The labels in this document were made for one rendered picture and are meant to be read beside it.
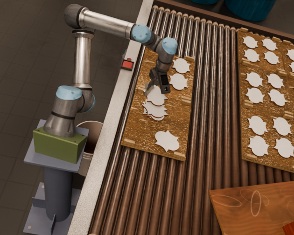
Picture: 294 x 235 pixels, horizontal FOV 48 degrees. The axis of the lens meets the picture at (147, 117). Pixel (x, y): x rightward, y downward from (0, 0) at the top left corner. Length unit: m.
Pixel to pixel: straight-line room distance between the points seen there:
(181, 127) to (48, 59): 1.97
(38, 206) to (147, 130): 1.09
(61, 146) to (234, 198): 0.85
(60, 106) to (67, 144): 0.19
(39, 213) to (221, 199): 1.40
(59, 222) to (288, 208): 1.52
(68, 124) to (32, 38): 2.21
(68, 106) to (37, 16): 2.52
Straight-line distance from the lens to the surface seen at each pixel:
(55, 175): 1.88
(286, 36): 2.98
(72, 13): 1.66
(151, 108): 1.84
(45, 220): 2.50
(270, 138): 2.08
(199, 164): 1.78
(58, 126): 1.61
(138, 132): 1.78
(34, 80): 3.27
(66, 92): 1.59
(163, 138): 1.77
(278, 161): 2.01
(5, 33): 3.79
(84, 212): 1.54
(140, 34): 1.48
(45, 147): 1.67
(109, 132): 1.77
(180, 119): 1.90
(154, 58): 2.22
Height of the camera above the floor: 2.34
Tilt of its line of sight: 49 degrees down
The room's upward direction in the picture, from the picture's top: 18 degrees clockwise
